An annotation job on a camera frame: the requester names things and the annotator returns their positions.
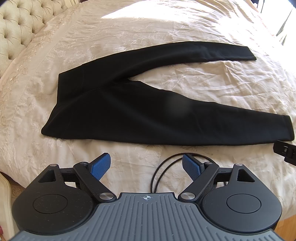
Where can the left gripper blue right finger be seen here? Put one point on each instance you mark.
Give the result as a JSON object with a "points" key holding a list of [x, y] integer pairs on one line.
{"points": [[202, 174]]}

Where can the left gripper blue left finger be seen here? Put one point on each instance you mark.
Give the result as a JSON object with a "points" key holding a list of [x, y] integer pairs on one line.
{"points": [[89, 174]]}

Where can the black pants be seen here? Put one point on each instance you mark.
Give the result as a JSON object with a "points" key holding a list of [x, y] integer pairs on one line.
{"points": [[99, 100]]}

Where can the cream tufted headboard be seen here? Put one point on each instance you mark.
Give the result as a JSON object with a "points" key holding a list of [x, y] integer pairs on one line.
{"points": [[22, 21]]}

